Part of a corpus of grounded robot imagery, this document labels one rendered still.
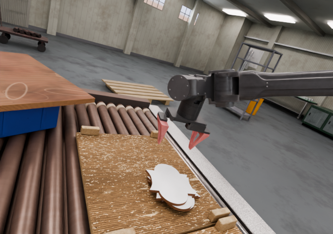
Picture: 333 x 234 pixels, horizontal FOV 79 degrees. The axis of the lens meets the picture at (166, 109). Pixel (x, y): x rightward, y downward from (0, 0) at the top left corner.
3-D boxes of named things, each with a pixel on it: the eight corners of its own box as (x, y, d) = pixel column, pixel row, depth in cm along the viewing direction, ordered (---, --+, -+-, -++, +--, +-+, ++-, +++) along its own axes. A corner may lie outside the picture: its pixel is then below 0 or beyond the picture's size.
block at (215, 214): (222, 213, 55) (227, 205, 54) (227, 219, 53) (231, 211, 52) (206, 217, 52) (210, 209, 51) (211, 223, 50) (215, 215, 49)
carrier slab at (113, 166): (163, 139, 87) (164, 136, 86) (227, 223, 54) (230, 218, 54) (75, 136, 68) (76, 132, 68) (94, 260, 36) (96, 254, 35)
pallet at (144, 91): (151, 90, 516) (153, 86, 513) (173, 106, 451) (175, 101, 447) (99, 83, 428) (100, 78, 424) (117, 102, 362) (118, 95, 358)
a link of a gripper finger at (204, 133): (199, 156, 57) (213, 128, 54) (177, 152, 54) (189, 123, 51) (192, 143, 63) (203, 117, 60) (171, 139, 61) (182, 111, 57)
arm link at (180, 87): (236, 106, 48) (236, 69, 48) (219, 110, 39) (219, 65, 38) (191, 105, 55) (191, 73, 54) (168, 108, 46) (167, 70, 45)
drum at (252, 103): (251, 115, 634) (260, 97, 615) (241, 109, 664) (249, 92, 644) (258, 115, 658) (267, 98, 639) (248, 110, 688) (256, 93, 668)
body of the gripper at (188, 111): (204, 130, 54) (216, 105, 51) (169, 123, 50) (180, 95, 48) (196, 119, 59) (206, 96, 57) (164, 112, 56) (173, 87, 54)
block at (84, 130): (97, 133, 71) (99, 126, 70) (98, 136, 70) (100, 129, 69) (79, 132, 68) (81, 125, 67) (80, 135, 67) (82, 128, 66)
